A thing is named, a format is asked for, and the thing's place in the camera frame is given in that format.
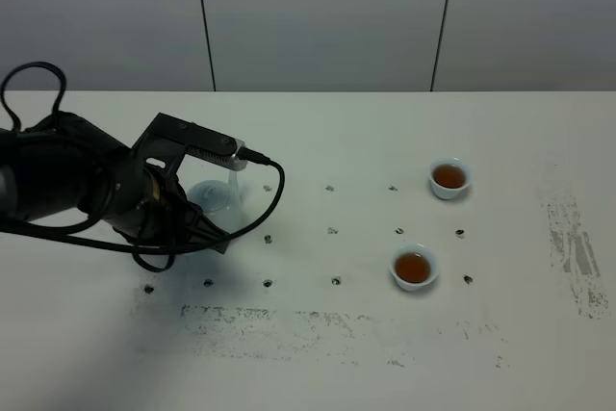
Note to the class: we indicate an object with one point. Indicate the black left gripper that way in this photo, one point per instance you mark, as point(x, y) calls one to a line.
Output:
point(161, 217)

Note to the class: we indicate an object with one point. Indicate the pale blue porcelain teapot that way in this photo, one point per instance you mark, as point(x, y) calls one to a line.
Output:
point(220, 202)

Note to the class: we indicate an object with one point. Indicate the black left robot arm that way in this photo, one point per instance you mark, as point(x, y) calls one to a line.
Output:
point(67, 163)

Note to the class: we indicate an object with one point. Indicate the pale blue porcelain teacup near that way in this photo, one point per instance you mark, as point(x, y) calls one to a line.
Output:
point(414, 267)

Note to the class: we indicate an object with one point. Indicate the pale blue porcelain teacup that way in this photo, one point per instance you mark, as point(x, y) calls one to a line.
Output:
point(414, 267)
point(449, 178)

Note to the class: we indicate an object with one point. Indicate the pale blue porcelain teacup far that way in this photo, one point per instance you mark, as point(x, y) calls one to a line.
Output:
point(449, 178)

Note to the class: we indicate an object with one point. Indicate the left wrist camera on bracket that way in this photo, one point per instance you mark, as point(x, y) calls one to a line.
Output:
point(169, 140)

